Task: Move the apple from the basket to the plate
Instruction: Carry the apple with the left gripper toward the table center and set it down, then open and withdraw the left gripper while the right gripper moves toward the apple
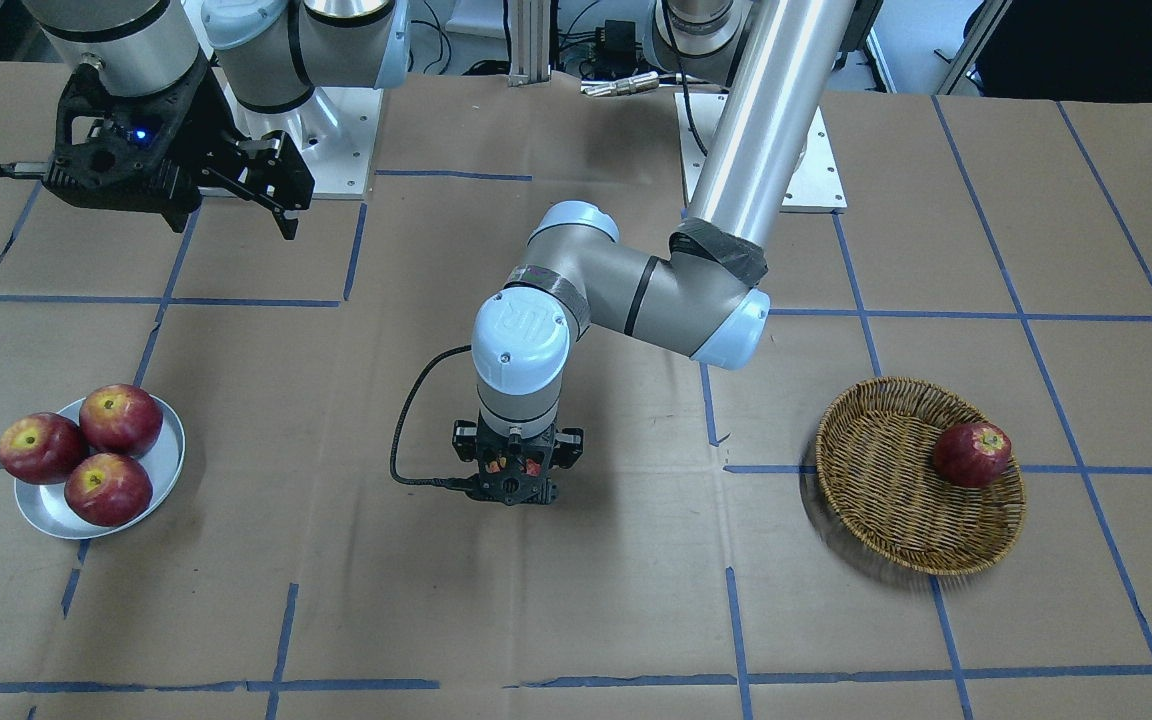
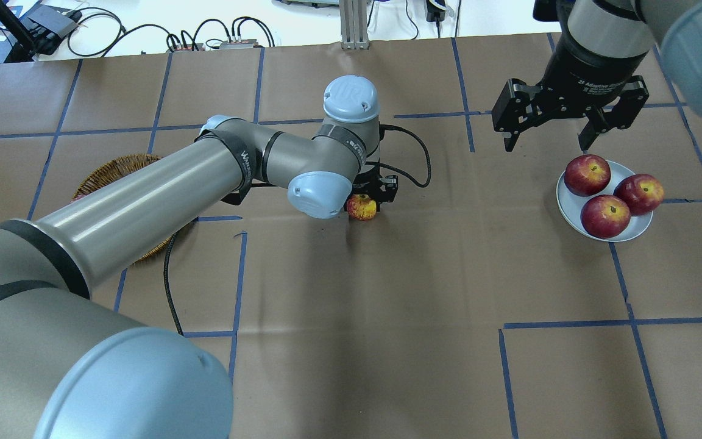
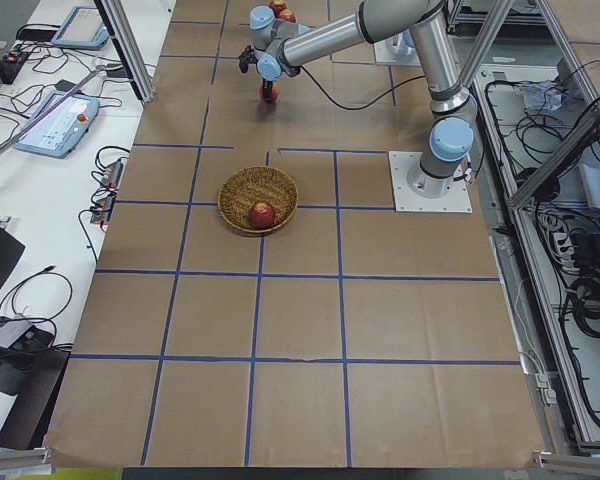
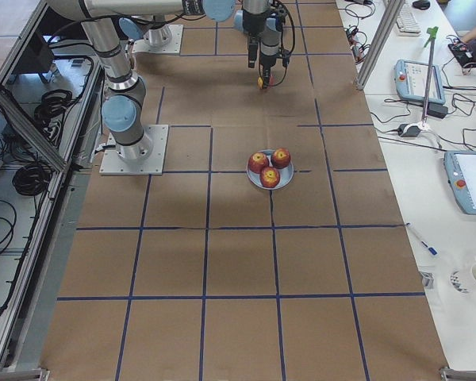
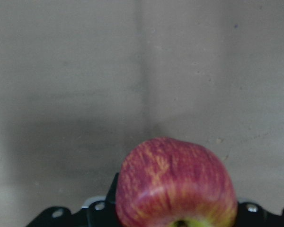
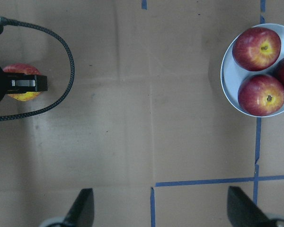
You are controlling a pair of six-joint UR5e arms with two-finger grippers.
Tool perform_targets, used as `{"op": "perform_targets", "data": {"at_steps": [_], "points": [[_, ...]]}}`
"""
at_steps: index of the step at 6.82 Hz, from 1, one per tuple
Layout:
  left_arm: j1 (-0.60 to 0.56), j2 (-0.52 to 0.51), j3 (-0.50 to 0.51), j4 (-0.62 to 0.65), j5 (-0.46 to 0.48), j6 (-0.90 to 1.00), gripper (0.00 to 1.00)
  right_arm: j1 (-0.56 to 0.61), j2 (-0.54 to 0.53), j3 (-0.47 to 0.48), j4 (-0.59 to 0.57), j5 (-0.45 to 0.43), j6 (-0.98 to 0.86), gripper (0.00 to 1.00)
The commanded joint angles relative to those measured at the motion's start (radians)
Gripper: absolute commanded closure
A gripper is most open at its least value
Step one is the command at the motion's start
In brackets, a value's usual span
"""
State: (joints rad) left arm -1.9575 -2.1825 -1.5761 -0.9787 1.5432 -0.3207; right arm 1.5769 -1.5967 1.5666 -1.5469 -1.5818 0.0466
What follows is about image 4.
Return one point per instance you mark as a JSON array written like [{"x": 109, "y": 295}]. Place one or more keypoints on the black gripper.
[
  {"x": 266, "y": 55},
  {"x": 254, "y": 22}
]

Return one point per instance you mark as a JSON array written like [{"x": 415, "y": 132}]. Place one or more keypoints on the red yellow apple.
[{"x": 260, "y": 84}]

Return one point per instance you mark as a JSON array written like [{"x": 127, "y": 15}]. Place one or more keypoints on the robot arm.
[
  {"x": 274, "y": 28},
  {"x": 121, "y": 112}
]

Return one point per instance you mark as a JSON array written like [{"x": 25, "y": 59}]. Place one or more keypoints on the red apple on plate far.
[{"x": 280, "y": 158}]

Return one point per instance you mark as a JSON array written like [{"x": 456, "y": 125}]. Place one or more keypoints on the red apple on plate side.
[{"x": 257, "y": 162}]

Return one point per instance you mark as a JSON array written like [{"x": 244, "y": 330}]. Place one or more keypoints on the red apple on plate near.
[{"x": 269, "y": 177}]

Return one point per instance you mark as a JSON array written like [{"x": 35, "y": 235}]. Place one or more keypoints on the light blue plate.
[{"x": 286, "y": 173}]

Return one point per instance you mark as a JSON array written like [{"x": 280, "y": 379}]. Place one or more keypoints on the white keyboard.
[{"x": 406, "y": 23}]

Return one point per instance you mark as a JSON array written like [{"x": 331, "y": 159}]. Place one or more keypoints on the far teach pendant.
[{"x": 410, "y": 78}]

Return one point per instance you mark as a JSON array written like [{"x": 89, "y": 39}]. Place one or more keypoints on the teach pendant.
[
  {"x": 460, "y": 167},
  {"x": 410, "y": 78}
]

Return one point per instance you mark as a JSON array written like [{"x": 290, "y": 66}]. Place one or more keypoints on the black computer mouse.
[{"x": 421, "y": 4}]

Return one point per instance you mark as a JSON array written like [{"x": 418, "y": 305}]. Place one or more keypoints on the pink selfie stick stand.
[{"x": 422, "y": 125}]

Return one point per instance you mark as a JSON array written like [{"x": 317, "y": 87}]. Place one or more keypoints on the black power adapter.
[{"x": 437, "y": 110}]

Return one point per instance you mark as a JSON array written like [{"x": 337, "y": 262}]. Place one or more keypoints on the near teach pendant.
[{"x": 460, "y": 167}]

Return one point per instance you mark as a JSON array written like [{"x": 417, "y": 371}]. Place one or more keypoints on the blue white pen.
[{"x": 424, "y": 243}]

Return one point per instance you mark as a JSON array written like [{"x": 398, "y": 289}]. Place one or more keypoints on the patterned tape roll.
[{"x": 457, "y": 280}]

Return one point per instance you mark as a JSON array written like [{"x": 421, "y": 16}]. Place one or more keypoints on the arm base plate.
[
  {"x": 143, "y": 158},
  {"x": 166, "y": 40}
]

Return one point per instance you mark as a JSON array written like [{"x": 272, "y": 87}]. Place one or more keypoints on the aluminium frame post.
[{"x": 379, "y": 40}]

